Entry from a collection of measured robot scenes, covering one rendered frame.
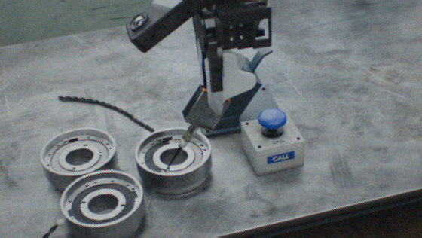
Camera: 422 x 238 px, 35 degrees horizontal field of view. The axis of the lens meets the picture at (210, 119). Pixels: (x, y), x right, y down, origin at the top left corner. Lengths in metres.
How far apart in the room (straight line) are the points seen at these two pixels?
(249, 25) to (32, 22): 1.85
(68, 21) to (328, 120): 1.69
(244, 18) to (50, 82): 0.51
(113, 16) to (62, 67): 1.39
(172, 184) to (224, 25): 0.24
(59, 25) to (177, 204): 1.76
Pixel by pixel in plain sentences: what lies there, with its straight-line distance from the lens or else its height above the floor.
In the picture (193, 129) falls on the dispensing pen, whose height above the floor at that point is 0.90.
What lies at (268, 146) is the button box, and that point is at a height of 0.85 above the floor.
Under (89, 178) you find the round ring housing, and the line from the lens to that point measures 0.92.
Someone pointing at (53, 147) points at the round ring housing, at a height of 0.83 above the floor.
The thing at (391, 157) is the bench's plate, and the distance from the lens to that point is 0.99.
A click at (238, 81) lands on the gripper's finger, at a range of 0.83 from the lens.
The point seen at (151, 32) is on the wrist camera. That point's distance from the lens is 0.77.
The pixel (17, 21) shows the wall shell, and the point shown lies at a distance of 2.59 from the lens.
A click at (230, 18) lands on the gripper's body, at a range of 0.77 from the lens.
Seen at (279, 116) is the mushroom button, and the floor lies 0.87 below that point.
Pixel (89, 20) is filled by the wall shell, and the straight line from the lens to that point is 2.61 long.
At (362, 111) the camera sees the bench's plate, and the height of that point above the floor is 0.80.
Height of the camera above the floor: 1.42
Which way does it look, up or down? 36 degrees down
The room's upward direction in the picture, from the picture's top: 4 degrees counter-clockwise
